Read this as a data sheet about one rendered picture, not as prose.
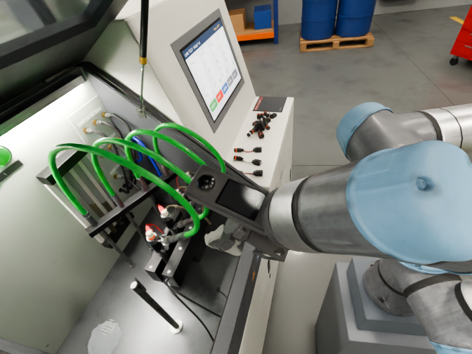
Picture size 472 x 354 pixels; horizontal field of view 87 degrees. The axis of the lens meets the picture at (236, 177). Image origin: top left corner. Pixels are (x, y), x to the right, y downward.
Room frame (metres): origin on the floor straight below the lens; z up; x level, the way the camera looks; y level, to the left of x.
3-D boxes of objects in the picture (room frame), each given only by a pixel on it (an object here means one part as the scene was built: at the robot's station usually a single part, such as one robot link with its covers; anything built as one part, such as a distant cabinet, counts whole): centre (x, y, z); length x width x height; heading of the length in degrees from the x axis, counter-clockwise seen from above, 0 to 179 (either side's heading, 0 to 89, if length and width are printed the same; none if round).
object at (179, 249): (0.52, 0.21, 0.91); 0.34 x 0.10 x 0.15; 156
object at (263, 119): (1.02, -0.17, 1.01); 0.23 x 0.11 x 0.06; 156
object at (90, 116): (0.74, 0.40, 1.20); 0.13 x 0.03 x 0.31; 156
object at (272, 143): (0.99, -0.16, 0.96); 0.70 x 0.22 x 0.03; 156
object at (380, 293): (0.24, -0.38, 0.95); 0.15 x 0.15 x 0.10
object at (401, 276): (0.23, -0.38, 1.07); 0.13 x 0.12 x 0.14; 179
